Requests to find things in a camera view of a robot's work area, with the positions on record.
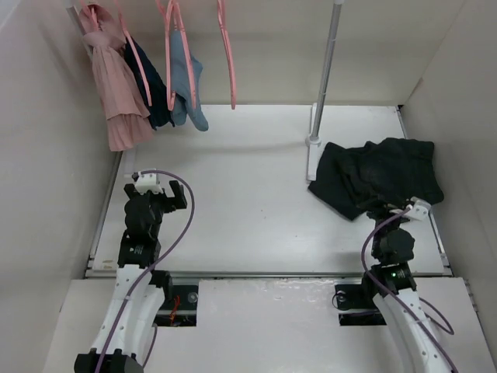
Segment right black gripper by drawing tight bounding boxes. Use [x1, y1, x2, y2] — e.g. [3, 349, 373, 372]
[354, 182, 410, 258]

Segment black trousers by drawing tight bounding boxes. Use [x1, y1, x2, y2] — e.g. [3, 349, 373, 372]
[308, 138, 444, 221]

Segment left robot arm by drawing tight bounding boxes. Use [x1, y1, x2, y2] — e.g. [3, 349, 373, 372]
[74, 173, 187, 372]

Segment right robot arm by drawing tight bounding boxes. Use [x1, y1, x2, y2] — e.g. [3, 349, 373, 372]
[359, 197, 457, 372]

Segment pink hanger with dress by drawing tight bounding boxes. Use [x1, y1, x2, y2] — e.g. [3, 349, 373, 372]
[80, 0, 108, 31]

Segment empty pink hanger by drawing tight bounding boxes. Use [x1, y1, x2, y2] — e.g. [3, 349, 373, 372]
[217, 0, 237, 110]

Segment navy blue garment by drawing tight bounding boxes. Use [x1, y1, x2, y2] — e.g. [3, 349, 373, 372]
[123, 40, 175, 130]

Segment pink pleated dress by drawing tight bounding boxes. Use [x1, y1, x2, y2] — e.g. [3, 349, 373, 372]
[78, 10, 153, 152]

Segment light blue garment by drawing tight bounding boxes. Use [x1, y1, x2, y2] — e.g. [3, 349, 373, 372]
[171, 31, 209, 131]

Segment white rack foot bar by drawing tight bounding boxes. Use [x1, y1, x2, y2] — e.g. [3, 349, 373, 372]
[305, 103, 321, 182]

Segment silver rack pole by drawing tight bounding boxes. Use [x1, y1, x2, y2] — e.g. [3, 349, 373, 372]
[307, 0, 345, 147]

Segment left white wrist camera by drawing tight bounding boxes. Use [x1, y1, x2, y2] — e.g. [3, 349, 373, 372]
[132, 172, 164, 195]

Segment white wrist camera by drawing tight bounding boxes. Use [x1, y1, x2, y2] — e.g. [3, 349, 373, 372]
[132, 172, 164, 195]
[389, 197, 432, 221]

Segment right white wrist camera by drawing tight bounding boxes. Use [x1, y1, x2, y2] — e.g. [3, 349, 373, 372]
[389, 197, 432, 221]

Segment left white rack post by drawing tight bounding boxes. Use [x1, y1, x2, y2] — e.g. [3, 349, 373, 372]
[62, 0, 92, 60]

